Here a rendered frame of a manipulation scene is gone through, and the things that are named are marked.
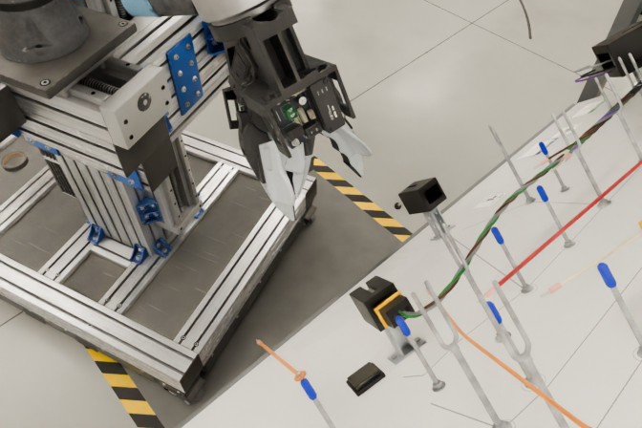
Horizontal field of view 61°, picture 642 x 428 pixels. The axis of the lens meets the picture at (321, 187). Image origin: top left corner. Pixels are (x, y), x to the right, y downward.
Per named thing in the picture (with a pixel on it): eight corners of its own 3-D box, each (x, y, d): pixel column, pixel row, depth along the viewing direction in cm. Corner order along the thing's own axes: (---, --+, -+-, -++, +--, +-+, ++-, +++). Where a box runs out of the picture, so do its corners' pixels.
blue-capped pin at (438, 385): (441, 379, 56) (400, 310, 55) (448, 385, 54) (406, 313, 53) (430, 389, 55) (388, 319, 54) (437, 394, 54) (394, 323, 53)
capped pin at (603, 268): (635, 358, 44) (588, 269, 43) (639, 347, 45) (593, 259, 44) (654, 358, 43) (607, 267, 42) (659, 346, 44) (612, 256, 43)
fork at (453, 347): (502, 441, 43) (417, 294, 42) (486, 436, 45) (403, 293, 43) (517, 424, 44) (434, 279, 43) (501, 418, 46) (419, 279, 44)
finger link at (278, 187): (285, 246, 51) (276, 155, 47) (262, 222, 56) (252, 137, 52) (314, 238, 52) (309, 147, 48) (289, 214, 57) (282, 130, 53)
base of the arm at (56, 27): (-21, 49, 94) (-51, -5, 86) (44, 7, 103) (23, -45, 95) (45, 72, 89) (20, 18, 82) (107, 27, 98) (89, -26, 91)
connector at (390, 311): (396, 305, 63) (388, 290, 63) (417, 312, 59) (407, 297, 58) (376, 320, 62) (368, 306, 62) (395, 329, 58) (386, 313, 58)
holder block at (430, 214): (420, 228, 106) (395, 185, 104) (462, 224, 95) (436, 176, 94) (404, 242, 104) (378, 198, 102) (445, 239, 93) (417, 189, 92)
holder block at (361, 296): (392, 301, 68) (375, 274, 67) (410, 311, 62) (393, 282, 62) (364, 321, 67) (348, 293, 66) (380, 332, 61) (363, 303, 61)
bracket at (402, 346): (417, 336, 67) (397, 303, 66) (426, 342, 64) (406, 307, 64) (388, 358, 66) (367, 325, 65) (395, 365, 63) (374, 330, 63)
